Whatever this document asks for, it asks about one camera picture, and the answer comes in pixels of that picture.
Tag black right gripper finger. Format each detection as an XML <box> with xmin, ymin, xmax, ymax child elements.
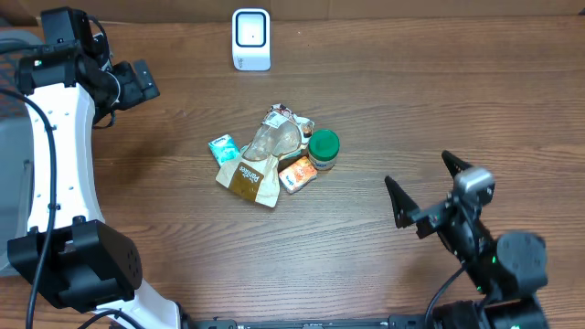
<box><xmin>441</xmin><ymin>150</ymin><xmax>472</xmax><ymax>178</ymax></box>
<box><xmin>385</xmin><ymin>175</ymin><xmax>420</xmax><ymax>228</ymax></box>

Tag green lid jar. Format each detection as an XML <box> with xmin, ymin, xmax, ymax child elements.
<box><xmin>308</xmin><ymin>130</ymin><xmax>340</xmax><ymax>171</ymax></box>

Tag teal tissue pack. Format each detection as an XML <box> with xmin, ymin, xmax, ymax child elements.
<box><xmin>208</xmin><ymin>134</ymin><xmax>240</xmax><ymax>166</ymax></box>

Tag orange tissue pack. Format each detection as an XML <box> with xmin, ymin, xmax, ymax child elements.
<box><xmin>278</xmin><ymin>155</ymin><xmax>318</xmax><ymax>194</ymax></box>

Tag brown bread bag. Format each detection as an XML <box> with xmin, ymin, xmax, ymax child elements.
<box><xmin>216</xmin><ymin>103</ymin><xmax>314</xmax><ymax>207</ymax></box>

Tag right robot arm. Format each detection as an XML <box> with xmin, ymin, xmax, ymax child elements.
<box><xmin>385</xmin><ymin>151</ymin><xmax>548</xmax><ymax>328</ymax></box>

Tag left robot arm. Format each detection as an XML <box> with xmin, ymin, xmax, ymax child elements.
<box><xmin>3</xmin><ymin>7</ymin><xmax>189</xmax><ymax>328</ymax></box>

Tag white barcode scanner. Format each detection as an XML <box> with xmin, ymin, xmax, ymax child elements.
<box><xmin>231</xmin><ymin>7</ymin><xmax>271</xmax><ymax>71</ymax></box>

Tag grey plastic mesh basket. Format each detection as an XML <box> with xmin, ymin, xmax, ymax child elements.
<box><xmin>0</xmin><ymin>30</ymin><xmax>42</xmax><ymax>278</ymax></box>

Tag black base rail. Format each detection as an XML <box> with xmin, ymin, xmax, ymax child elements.
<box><xmin>188</xmin><ymin>315</ymin><xmax>425</xmax><ymax>329</ymax></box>

